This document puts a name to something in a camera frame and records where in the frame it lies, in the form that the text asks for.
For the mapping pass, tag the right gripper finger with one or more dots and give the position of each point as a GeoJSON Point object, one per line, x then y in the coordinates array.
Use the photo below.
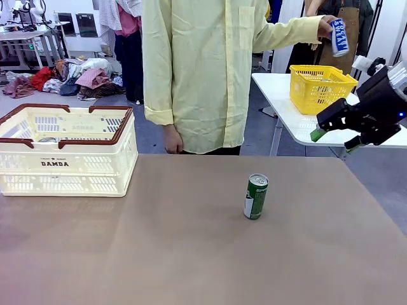
{"type": "Point", "coordinates": [375, 136]}
{"type": "Point", "coordinates": [334, 116]}

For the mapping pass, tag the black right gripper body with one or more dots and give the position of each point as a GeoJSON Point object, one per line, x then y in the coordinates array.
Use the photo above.
{"type": "Point", "coordinates": [381, 101]}

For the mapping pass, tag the blue white drink can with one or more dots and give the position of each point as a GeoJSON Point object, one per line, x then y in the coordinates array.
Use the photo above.
{"type": "Point", "coordinates": [339, 41]}

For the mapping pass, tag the green drink can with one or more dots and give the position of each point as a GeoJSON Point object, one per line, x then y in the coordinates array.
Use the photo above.
{"type": "Point", "coordinates": [256, 200]}

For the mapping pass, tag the person's right forearm yellow sleeve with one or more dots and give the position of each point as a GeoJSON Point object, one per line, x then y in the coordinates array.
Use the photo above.
{"type": "Point", "coordinates": [159, 95]}

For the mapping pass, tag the person's left forearm yellow sleeve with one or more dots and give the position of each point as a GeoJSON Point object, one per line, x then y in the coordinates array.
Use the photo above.
{"type": "Point", "coordinates": [286, 35]}

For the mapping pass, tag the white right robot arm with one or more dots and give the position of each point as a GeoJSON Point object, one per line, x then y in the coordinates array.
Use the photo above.
{"type": "Point", "coordinates": [401, 79]}

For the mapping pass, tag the yellow plastic basket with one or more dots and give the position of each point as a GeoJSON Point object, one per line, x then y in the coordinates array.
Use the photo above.
{"type": "Point", "coordinates": [318, 95]}

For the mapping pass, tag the cream plastic shopping basket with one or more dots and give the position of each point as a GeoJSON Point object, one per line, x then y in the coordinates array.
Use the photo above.
{"type": "Point", "coordinates": [70, 171]}

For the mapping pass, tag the person's left hand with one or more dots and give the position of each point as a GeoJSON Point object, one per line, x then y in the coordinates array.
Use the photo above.
{"type": "Point", "coordinates": [324, 27]}

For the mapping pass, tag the person's right hand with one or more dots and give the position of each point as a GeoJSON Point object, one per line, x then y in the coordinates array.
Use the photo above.
{"type": "Point", "coordinates": [173, 141]}

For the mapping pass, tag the silver topped drink can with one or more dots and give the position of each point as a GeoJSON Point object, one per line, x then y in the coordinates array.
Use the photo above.
{"type": "Point", "coordinates": [325, 80]}
{"type": "Point", "coordinates": [49, 139]}

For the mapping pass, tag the white side table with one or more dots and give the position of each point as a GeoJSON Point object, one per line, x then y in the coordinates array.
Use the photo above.
{"type": "Point", "coordinates": [286, 120]}

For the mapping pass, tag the mannequin with brown apron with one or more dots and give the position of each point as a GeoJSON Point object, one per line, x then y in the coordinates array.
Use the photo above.
{"type": "Point", "coordinates": [346, 31]}

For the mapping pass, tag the person in yellow shirt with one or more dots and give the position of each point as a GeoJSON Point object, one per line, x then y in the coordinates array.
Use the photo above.
{"type": "Point", "coordinates": [203, 79]}

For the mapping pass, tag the navy hanging trousers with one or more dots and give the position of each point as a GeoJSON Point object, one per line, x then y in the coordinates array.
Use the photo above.
{"type": "Point", "coordinates": [128, 63]}

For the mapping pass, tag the pink hanging shirt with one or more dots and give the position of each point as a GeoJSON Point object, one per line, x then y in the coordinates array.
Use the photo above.
{"type": "Point", "coordinates": [128, 22]}

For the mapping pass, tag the brown patterned garment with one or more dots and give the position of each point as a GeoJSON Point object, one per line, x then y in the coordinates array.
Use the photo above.
{"type": "Point", "coordinates": [101, 90]}

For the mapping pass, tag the pink checked garment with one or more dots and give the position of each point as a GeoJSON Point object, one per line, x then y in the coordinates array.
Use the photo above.
{"type": "Point", "coordinates": [93, 77]}

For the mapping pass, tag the white checked hanging shirt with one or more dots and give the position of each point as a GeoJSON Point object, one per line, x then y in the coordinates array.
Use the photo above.
{"type": "Point", "coordinates": [106, 16]}

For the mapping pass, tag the white garment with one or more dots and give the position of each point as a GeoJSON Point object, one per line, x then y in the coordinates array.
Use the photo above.
{"type": "Point", "coordinates": [89, 63]}

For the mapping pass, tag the red garment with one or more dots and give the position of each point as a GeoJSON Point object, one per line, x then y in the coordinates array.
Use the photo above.
{"type": "Point", "coordinates": [41, 77]}

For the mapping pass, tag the maroon cloth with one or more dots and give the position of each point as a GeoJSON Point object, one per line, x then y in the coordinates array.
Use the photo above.
{"type": "Point", "coordinates": [19, 87]}

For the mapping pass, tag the grey workbench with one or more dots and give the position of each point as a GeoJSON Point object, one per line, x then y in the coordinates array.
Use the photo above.
{"type": "Point", "coordinates": [22, 35]}

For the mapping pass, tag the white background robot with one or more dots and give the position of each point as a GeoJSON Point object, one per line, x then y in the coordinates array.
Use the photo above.
{"type": "Point", "coordinates": [22, 9]}

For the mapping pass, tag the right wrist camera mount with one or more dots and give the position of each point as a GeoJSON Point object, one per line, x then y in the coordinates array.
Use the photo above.
{"type": "Point", "coordinates": [361, 63]}

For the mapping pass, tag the black wall appliance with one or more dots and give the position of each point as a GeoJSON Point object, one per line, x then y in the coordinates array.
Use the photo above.
{"type": "Point", "coordinates": [66, 23]}
{"type": "Point", "coordinates": [86, 24]}

